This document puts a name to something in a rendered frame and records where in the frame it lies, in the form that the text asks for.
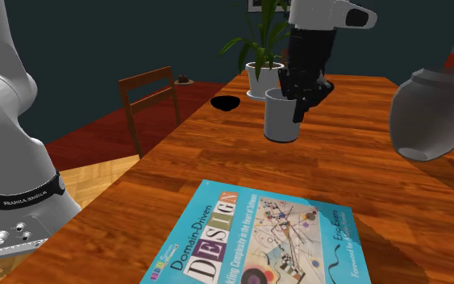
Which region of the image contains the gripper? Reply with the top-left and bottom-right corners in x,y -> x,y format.
277,27 -> 338,124

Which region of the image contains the green plant in white pot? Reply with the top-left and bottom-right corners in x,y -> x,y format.
217,0 -> 291,102

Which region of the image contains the grey cup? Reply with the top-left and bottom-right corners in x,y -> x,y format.
263,87 -> 302,144

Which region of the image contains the black bowl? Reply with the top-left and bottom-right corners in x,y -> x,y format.
210,94 -> 241,113

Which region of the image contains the wooden table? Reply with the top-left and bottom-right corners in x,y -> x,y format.
0,72 -> 454,284

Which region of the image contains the small brown object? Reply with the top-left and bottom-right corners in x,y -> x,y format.
173,73 -> 195,86

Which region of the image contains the grey vase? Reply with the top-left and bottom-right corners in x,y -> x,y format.
388,67 -> 454,163

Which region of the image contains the brown wooden chair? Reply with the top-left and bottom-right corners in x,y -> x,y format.
117,65 -> 183,160

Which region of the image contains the blue book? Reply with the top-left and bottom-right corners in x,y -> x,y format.
139,179 -> 373,284

